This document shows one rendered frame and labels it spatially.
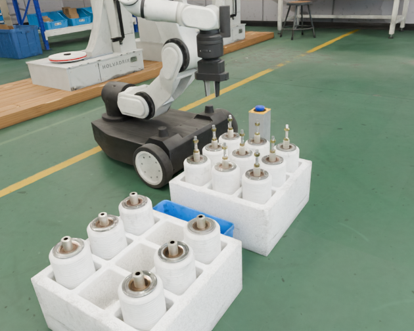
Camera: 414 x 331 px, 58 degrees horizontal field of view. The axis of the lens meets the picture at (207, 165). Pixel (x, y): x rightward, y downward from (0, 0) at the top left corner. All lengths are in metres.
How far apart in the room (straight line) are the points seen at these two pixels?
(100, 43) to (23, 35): 2.20
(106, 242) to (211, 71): 0.65
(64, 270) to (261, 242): 0.60
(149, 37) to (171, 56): 2.39
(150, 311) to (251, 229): 0.51
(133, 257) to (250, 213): 0.39
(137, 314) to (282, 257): 0.59
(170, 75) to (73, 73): 1.61
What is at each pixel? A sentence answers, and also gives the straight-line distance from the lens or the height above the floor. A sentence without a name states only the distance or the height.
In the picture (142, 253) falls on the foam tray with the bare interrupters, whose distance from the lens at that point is 1.09.
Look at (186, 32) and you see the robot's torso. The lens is 1.64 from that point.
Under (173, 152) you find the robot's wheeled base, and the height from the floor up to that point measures 0.16.
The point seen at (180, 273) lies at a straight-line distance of 0.89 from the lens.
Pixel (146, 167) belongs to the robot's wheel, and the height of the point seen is 0.09.
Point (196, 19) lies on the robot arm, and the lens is 1.23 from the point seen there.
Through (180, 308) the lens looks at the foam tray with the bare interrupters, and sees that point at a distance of 0.88.
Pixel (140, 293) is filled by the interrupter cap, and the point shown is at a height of 0.25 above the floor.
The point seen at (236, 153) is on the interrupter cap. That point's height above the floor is 0.25.
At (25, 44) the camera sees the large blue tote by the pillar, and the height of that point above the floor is 0.16.
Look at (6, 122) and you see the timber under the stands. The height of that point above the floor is 0.03.
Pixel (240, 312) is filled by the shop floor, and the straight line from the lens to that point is 1.10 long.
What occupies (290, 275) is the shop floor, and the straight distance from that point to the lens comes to 1.21.
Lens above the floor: 0.83
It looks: 27 degrees down
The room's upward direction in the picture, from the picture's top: 4 degrees counter-clockwise
